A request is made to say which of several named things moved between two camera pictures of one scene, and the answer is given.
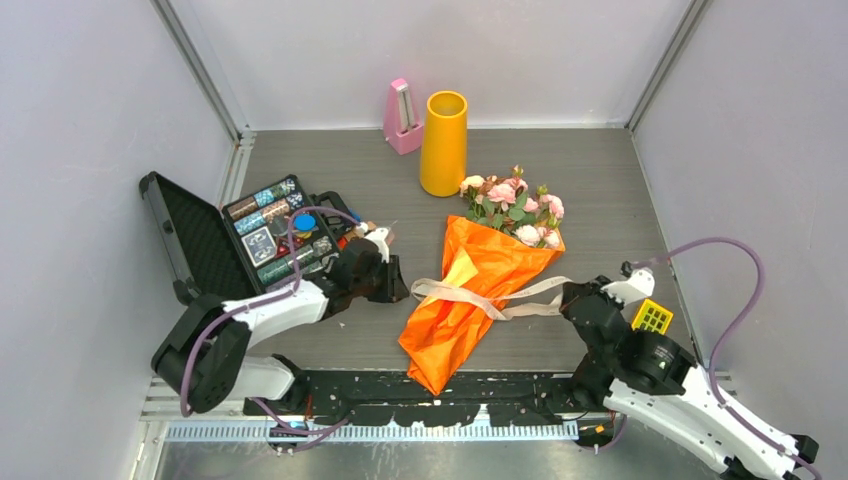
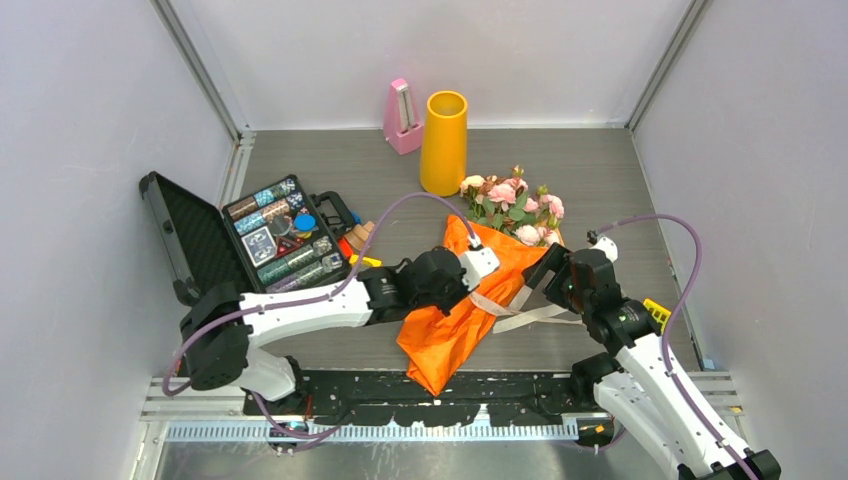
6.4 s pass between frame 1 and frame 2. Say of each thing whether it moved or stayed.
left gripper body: moved
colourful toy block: stayed
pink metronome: stayed
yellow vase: stayed
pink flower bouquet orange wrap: stayed
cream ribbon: moved
